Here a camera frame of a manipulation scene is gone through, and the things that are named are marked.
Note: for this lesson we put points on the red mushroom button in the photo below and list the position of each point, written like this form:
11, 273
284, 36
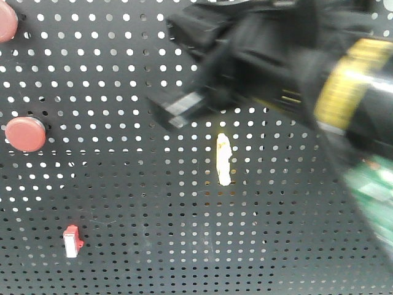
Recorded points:
8, 22
26, 134

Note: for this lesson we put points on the lower red mushroom button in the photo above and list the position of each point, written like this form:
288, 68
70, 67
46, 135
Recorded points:
26, 134

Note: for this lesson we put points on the upper red mushroom button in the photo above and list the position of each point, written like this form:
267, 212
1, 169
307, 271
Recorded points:
8, 22

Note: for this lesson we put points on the yellow toggle switch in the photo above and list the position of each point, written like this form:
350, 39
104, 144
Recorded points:
223, 155

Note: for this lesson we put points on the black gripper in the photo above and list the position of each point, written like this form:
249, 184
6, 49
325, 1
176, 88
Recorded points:
245, 50

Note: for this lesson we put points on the red-white rocker switch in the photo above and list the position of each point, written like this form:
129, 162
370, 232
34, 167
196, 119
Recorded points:
72, 242

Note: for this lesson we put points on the black perforated pegboard panel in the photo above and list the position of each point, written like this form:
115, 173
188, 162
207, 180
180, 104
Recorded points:
150, 210

